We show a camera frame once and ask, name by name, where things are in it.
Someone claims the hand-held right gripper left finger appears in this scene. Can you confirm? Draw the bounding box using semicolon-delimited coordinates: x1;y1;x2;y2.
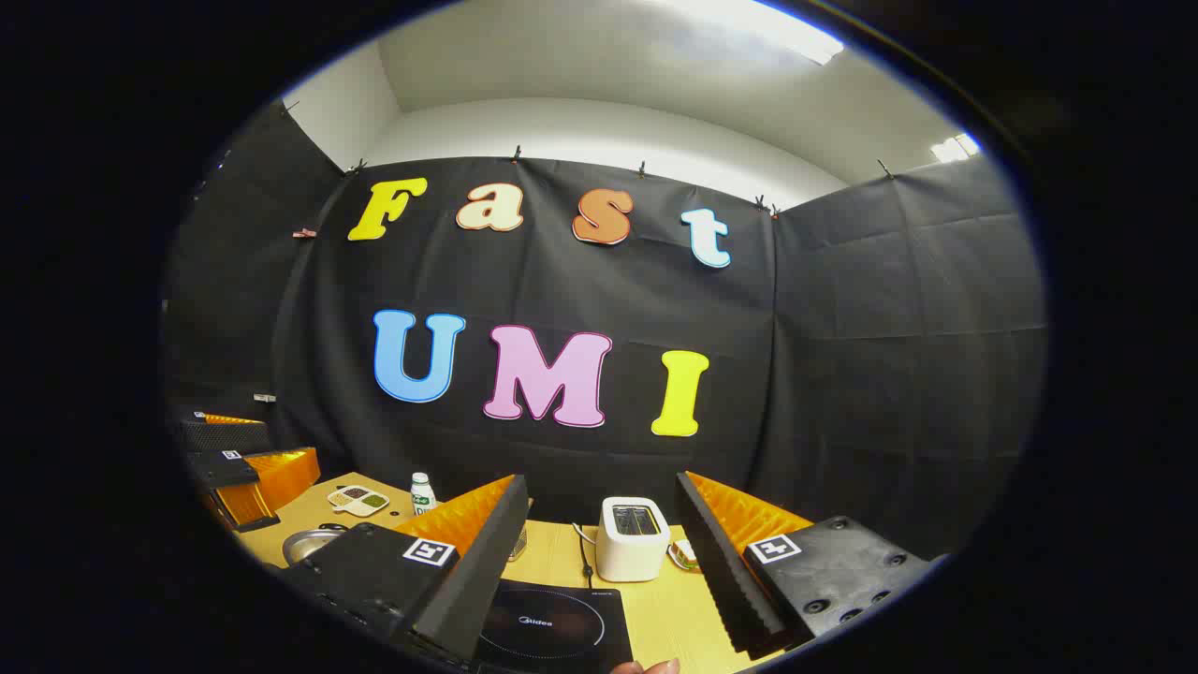
281;474;531;670

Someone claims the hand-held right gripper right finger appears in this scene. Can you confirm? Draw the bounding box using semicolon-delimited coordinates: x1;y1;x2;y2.
674;471;937;661

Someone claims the black induction cooktop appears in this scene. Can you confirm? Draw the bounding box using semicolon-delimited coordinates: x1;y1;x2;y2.
473;579;636;674

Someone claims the steel pot with black handles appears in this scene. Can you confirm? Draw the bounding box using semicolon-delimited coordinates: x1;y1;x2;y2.
281;522;352;568

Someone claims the white toaster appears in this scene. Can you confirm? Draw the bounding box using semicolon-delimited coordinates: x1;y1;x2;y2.
595;496;671;583

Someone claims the white divided dish with beans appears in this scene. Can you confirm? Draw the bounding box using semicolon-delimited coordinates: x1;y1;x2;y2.
327;484;391;519

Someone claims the black backdrop cloth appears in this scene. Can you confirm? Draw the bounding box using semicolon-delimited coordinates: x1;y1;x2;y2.
161;98;1049;563

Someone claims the ceiling light panel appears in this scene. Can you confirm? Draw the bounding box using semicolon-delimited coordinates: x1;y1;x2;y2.
655;0;846;66
929;133;982;164

